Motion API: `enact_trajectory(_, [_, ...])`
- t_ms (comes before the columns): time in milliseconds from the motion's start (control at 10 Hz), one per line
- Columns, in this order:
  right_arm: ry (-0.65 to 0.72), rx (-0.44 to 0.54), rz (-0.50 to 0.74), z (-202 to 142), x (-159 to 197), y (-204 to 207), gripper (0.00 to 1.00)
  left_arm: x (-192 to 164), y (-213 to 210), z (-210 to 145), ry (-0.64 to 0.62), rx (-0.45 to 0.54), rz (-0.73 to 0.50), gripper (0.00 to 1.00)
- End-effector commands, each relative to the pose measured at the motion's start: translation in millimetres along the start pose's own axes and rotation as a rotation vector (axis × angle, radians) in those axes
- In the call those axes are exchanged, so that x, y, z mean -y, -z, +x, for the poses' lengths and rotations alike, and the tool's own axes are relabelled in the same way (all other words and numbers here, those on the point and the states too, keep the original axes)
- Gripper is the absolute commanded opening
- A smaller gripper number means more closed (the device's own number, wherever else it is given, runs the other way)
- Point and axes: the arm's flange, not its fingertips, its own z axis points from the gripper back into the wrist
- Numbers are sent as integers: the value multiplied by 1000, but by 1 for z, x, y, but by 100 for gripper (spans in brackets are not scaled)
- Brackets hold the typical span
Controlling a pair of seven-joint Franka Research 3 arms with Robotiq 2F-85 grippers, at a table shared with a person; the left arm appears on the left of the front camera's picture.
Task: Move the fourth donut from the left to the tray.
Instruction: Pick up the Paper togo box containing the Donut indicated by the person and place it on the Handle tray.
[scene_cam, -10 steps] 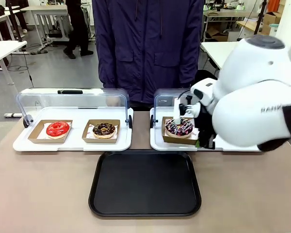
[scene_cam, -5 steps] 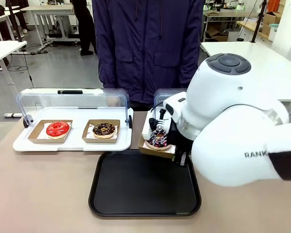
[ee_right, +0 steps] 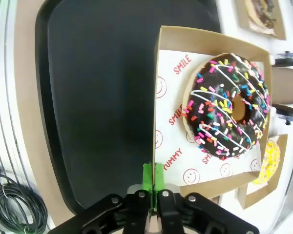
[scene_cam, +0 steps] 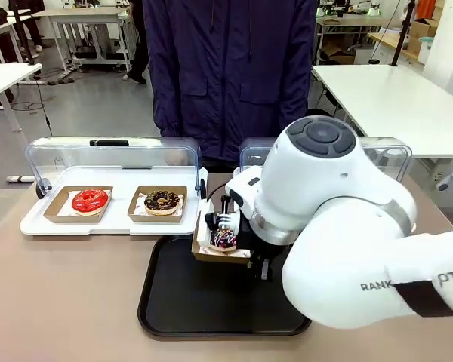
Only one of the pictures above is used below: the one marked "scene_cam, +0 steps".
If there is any black stand pole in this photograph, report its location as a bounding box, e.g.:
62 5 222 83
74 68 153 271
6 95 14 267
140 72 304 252
10 0 37 66

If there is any red glazed donut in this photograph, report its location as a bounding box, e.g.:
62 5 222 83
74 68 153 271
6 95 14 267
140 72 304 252
71 189 109 217

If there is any dark striped donut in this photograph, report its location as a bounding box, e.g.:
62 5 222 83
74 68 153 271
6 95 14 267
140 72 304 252
209 229 238 252

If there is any white printed paper liner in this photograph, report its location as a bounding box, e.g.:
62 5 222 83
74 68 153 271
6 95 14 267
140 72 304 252
135 192 184 218
197 199 251 258
56 189 112 218

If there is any brown cardboard box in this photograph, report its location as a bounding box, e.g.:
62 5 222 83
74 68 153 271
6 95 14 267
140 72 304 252
406 17 441 54

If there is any grey background workbench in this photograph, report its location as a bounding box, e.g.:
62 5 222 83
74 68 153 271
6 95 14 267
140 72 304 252
316 14 393 66

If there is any black tripod pole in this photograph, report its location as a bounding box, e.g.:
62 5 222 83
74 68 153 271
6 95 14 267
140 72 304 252
389 0 417 67

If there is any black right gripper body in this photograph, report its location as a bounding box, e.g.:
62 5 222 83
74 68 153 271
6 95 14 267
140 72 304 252
236 216 288 266

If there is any white background desk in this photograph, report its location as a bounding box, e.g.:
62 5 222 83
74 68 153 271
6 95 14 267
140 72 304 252
32 7 134 76

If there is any person in dark trousers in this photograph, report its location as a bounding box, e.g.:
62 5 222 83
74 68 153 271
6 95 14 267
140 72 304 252
126 0 149 85
20 0 45 54

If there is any person's right hand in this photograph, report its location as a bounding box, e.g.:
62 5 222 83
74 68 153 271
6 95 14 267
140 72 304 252
165 148 186 166

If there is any brown cardboard donut tray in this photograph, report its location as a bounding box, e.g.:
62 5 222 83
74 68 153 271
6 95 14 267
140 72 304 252
43 186 114 224
127 185 188 223
191 198 252 265

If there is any chocolate nut donut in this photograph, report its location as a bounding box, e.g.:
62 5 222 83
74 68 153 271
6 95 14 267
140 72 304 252
143 190 183 216

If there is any clear display case lid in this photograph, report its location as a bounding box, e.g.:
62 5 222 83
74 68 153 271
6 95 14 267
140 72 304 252
24 136 208 200
238 136 413 189

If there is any black floor cable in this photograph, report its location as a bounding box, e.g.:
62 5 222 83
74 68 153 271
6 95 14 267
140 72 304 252
11 73 54 137

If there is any open cardboard box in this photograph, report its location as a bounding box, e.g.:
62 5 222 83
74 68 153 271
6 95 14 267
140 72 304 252
319 36 356 66

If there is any large white table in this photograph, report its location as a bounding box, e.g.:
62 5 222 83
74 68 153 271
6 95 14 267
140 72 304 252
311 64 453 159

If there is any person in navy jacket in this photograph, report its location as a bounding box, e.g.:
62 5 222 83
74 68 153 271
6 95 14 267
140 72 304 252
141 0 320 162

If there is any white table with grey leg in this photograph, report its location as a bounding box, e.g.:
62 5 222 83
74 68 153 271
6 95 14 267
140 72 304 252
0 63 43 133

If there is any black plastic serving tray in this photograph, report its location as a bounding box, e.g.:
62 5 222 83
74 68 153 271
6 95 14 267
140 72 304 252
137 234 313 338

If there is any white table foot with casters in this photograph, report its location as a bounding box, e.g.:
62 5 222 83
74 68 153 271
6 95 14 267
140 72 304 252
435 171 453 192

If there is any black camera cable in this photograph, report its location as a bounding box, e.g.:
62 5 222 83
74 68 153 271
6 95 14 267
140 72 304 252
205 182 232 201

